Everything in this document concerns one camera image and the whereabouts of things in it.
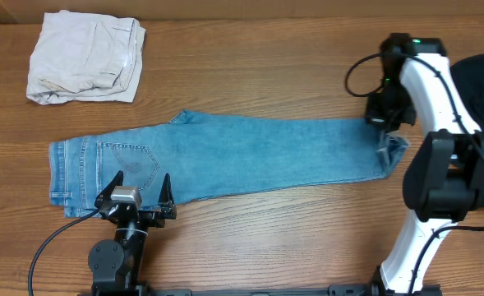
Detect folded beige trousers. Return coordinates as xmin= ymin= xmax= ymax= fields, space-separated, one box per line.
xmin=26 ymin=10 xmax=146 ymax=105

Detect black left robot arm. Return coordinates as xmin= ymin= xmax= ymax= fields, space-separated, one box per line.
xmin=88 ymin=171 xmax=177 ymax=295

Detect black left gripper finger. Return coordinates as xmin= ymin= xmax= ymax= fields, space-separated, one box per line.
xmin=158 ymin=173 xmax=177 ymax=218
xmin=94 ymin=170 xmax=124 ymax=207

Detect light blue denim jeans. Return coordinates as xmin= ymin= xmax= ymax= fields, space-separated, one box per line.
xmin=49 ymin=110 xmax=409 ymax=217

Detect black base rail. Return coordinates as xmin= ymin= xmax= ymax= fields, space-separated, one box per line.
xmin=76 ymin=283 xmax=444 ymax=296

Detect black garment with white tag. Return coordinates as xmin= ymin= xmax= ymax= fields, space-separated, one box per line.
xmin=450 ymin=54 xmax=484 ymax=131

